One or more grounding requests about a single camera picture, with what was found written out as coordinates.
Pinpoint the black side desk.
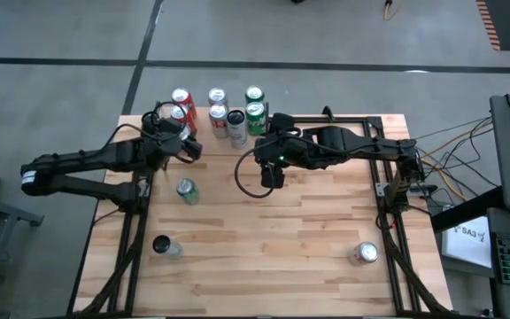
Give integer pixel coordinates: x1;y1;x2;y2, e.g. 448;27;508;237
429;185;510;319

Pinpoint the green Sprite can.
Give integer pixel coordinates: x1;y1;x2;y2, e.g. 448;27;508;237
175;177;201;206
244;84;266;105
244;101;268;136

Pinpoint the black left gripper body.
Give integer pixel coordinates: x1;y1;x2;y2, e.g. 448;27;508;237
138;128;185;172

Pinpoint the white SA3 paper sheet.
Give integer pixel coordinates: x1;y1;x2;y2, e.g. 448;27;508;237
440;215;494;269

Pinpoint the black aluminium table frame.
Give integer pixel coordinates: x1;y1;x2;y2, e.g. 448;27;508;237
66;100;453;318

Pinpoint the black power brick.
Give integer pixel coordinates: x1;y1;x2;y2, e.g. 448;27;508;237
407;183;440;198

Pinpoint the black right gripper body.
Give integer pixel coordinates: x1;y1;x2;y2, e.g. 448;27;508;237
253;130;322;172

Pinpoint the wooden shelf black metal frame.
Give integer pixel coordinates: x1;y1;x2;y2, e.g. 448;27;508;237
146;100;271;174

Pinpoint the black floor cable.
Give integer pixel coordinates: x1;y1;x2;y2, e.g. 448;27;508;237
409;115;504;190

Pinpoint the yellow hanging cord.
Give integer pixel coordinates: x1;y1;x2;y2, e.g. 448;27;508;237
383;0;406;22

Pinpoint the white Celsius Arctic Vibe can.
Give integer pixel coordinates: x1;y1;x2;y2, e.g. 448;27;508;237
226;109;250;151
151;235;184;261

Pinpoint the silver Diet Coke can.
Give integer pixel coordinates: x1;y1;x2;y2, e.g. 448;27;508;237
208;104;231;139
207;86;229;107
347;241;380;267

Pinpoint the yellow floor cable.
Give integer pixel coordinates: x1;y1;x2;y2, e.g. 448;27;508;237
418;128;495;203

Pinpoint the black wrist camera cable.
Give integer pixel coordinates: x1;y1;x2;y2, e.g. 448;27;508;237
104;100;190;150
234;147;278;199

